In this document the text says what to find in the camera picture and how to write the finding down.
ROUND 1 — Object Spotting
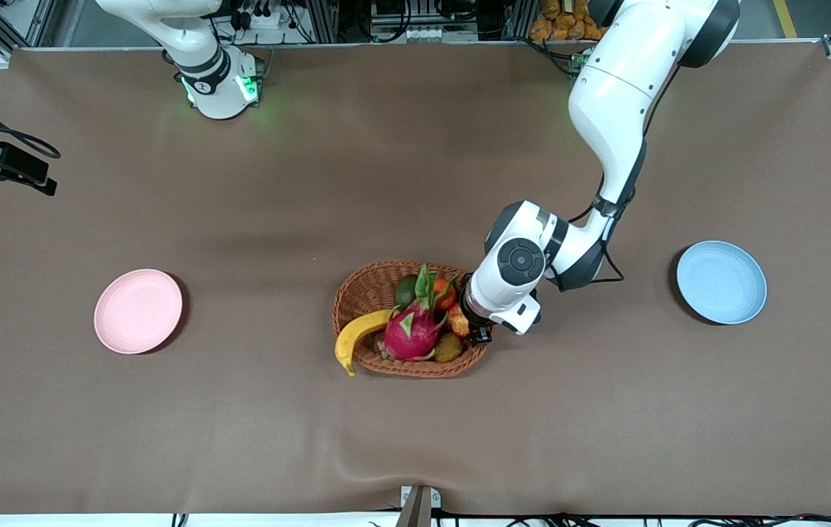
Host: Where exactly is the yellow banana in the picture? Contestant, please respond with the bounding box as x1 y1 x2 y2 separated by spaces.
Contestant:
335 308 395 378

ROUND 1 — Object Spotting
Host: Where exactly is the small orange tangerine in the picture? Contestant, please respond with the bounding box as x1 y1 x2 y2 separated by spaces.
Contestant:
433 277 460 310

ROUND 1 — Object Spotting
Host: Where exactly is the brown kiwi fruit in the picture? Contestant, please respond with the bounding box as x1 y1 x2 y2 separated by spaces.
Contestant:
434 331 466 364

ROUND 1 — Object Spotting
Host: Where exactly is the dark green avocado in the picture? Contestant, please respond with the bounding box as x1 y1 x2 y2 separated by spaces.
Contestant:
394 274 420 310

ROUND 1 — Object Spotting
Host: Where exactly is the pink dragon fruit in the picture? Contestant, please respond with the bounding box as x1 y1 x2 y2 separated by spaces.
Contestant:
382 263 463 363

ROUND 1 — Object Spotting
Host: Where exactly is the brown wicker basket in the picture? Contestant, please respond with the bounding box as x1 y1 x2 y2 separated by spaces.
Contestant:
332 260 493 378

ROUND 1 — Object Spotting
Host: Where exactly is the pink round plate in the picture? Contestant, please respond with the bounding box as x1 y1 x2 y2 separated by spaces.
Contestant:
94 269 184 356

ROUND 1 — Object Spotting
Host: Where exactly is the brown table cloth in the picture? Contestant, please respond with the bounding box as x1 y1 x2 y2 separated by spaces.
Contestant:
0 40 831 517

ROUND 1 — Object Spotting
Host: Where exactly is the blue round plate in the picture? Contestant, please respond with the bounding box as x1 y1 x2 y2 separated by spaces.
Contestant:
676 240 768 325

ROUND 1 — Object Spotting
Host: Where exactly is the white terminal block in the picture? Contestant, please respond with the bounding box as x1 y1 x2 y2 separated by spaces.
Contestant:
404 24 478 43

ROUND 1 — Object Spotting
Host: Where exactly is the white power strip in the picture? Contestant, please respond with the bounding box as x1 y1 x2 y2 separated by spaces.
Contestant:
228 0 291 31

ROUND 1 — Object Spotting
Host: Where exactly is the orange packaged goods pile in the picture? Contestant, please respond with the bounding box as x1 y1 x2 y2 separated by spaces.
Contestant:
530 0 610 42

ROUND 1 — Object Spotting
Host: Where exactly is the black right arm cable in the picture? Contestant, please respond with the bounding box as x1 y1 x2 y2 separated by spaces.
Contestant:
0 82 62 160

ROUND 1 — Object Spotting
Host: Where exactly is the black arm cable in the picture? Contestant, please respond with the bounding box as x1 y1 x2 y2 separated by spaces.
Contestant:
0 82 62 160
558 66 679 286

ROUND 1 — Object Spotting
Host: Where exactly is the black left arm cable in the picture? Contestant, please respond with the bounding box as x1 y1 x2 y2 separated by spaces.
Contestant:
558 66 679 286

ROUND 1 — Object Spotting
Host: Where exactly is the grey metal camera post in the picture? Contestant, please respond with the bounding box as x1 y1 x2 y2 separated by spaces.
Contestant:
395 485 442 527

